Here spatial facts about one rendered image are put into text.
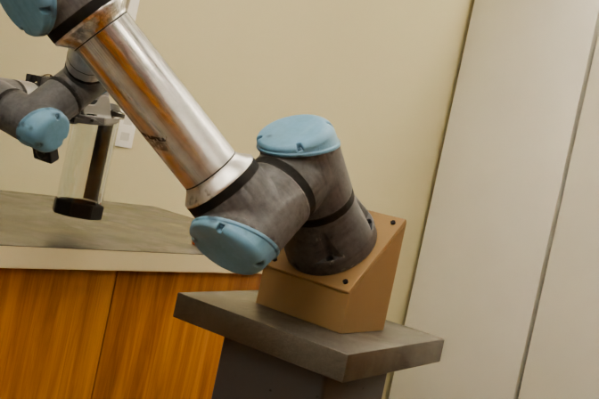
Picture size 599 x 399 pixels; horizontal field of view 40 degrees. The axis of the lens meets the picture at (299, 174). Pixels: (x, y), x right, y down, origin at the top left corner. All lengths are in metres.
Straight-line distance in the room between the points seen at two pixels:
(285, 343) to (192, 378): 0.74
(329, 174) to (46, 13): 0.45
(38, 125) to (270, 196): 0.45
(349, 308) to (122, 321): 0.60
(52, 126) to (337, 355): 0.60
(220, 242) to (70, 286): 0.55
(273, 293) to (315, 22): 1.91
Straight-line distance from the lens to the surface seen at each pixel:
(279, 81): 2.99
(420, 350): 1.35
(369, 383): 1.36
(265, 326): 1.22
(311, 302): 1.29
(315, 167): 1.18
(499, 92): 3.93
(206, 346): 1.92
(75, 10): 1.07
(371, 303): 1.31
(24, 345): 1.60
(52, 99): 1.44
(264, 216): 1.11
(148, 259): 1.68
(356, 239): 1.27
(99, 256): 1.60
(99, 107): 1.68
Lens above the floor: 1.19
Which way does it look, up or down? 1 degrees down
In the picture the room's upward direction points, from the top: 12 degrees clockwise
